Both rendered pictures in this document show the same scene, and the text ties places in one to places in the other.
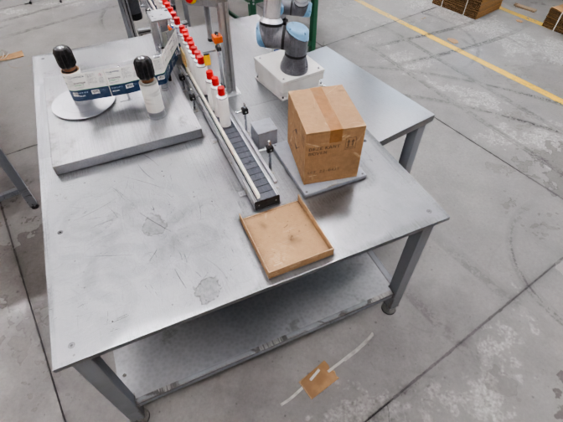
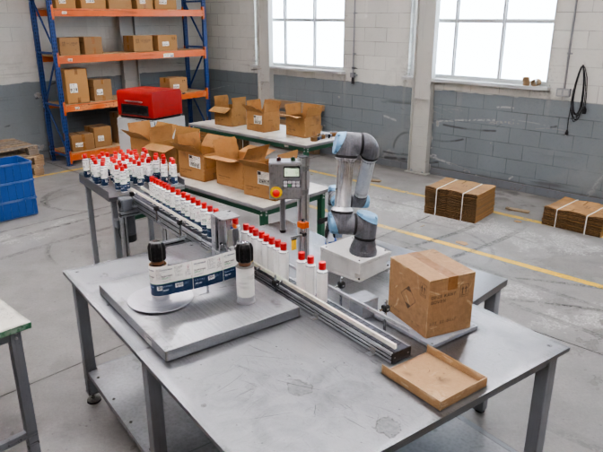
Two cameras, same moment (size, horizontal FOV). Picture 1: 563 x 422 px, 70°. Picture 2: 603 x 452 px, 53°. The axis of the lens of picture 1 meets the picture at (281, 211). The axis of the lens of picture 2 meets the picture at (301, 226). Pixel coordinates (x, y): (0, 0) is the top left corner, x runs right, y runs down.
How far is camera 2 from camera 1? 1.28 m
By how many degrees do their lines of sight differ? 31
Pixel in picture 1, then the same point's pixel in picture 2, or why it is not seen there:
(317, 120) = (432, 273)
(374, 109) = not seen: hidden behind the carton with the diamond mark
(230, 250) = (388, 395)
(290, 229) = (434, 373)
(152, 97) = (249, 280)
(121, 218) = (262, 386)
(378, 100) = not seen: hidden behind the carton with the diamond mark
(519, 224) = not seen: outside the picture
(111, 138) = (211, 323)
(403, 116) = (480, 282)
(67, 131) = (160, 323)
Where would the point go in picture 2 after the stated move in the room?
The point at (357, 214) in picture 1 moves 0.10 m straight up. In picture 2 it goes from (488, 355) to (490, 334)
